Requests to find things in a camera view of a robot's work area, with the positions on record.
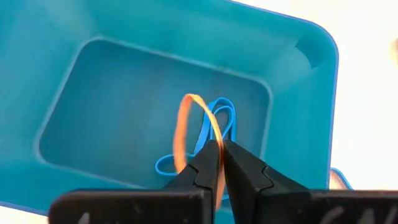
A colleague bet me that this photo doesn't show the blue plastic bin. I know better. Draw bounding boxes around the blue plastic bin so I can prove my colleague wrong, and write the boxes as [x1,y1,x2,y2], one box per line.
[0,0,340,224]

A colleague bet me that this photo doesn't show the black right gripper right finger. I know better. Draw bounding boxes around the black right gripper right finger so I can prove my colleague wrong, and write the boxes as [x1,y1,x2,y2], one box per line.
[223,139,398,224]

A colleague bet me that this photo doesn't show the orange rubber band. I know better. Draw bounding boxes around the orange rubber band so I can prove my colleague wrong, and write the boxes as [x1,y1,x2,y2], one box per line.
[172,93,226,211]

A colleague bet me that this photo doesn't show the blue rubber band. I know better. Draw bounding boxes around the blue rubber band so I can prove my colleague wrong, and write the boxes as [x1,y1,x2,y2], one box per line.
[329,167,354,191]
[154,96,237,177]

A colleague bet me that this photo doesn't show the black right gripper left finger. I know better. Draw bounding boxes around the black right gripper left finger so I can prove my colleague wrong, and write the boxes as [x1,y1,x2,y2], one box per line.
[48,139,223,224]

